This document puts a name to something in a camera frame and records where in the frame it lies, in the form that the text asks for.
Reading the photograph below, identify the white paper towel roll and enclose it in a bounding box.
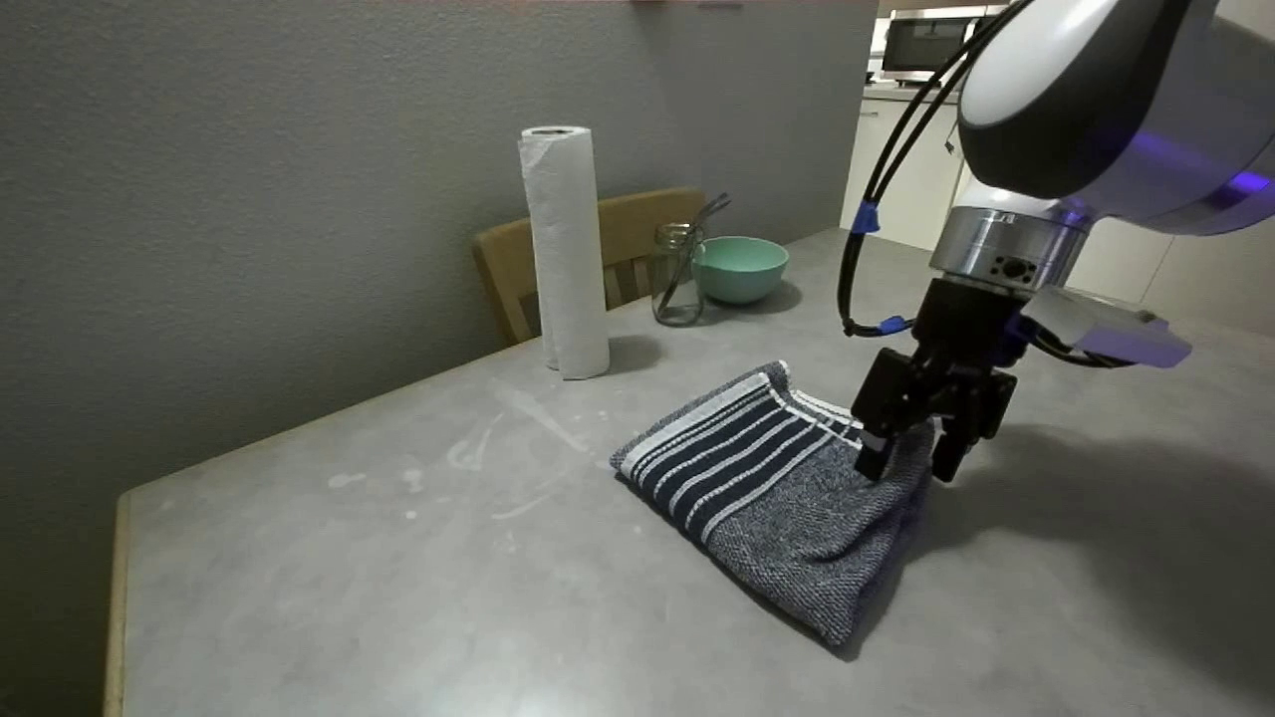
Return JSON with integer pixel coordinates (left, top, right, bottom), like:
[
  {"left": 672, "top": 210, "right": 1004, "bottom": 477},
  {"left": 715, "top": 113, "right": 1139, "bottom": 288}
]
[{"left": 516, "top": 120, "right": 613, "bottom": 387}]

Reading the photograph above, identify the white cabinet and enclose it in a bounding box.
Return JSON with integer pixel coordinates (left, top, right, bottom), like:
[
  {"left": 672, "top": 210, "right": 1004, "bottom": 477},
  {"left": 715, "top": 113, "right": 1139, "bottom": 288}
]
[{"left": 842, "top": 87, "right": 965, "bottom": 257}]

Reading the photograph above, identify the microwave oven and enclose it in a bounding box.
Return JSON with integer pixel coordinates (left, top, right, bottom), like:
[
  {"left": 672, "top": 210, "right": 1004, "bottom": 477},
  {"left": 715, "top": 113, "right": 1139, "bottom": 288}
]
[{"left": 882, "top": 6, "right": 998, "bottom": 79}]

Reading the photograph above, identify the clear glass jar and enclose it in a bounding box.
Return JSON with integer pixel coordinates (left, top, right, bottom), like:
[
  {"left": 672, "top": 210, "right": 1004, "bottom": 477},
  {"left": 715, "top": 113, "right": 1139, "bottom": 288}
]
[{"left": 651, "top": 191, "right": 739, "bottom": 332}]

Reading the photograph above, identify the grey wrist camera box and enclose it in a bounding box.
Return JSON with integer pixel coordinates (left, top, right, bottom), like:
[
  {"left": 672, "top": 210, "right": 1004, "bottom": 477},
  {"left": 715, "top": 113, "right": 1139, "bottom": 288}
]
[{"left": 1030, "top": 283, "right": 1196, "bottom": 376}]

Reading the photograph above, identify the blue striped cloth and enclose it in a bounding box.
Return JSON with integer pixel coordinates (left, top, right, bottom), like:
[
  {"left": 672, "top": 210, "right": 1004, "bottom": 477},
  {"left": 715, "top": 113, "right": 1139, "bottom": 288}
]
[{"left": 610, "top": 353, "right": 942, "bottom": 660}]

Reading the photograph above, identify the green bowl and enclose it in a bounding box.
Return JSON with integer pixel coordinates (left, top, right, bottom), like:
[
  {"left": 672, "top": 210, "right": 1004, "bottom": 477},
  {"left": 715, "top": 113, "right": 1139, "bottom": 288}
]
[{"left": 691, "top": 231, "right": 792, "bottom": 311}]

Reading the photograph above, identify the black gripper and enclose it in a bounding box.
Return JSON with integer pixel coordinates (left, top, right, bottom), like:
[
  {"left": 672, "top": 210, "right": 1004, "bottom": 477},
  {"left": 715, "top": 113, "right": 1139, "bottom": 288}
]
[{"left": 850, "top": 275, "right": 1038, "bottom": 485}]

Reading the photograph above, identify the black cable with blue tape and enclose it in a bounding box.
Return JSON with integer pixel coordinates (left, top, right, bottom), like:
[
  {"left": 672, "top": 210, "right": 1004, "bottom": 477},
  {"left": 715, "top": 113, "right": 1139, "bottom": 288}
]
[{"left": 832, "top": 0, "right": 1038, "bottom": 343}]

